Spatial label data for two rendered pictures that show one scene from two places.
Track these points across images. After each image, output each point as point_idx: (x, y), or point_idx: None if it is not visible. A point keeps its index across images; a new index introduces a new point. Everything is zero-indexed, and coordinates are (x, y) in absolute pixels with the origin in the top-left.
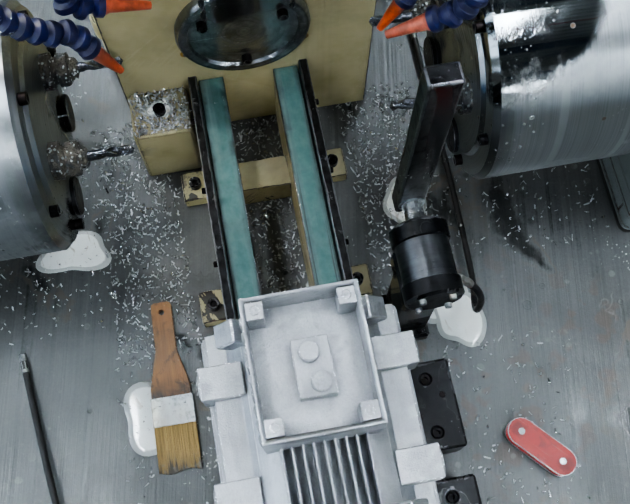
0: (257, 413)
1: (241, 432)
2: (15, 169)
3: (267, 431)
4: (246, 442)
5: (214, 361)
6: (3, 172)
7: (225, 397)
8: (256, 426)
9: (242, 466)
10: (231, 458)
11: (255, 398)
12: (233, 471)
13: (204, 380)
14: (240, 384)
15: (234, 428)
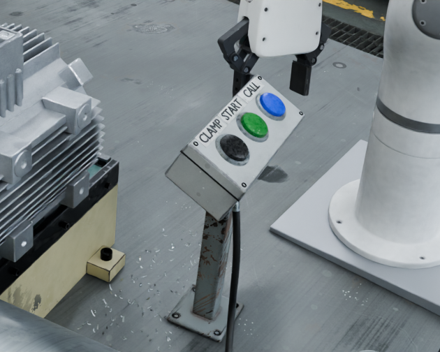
0: (5, 42)
1: (24, 126)
2: None
3: (10, 35)
4: (28, 121)
5: None
6: (4, 302)
7: (12, 135)
8: (12, 76)
9: (46, 115)
10: (48, 121)
11: None
12: (54, 116)
13: (15, 149)
14: None
15: (26, 130)
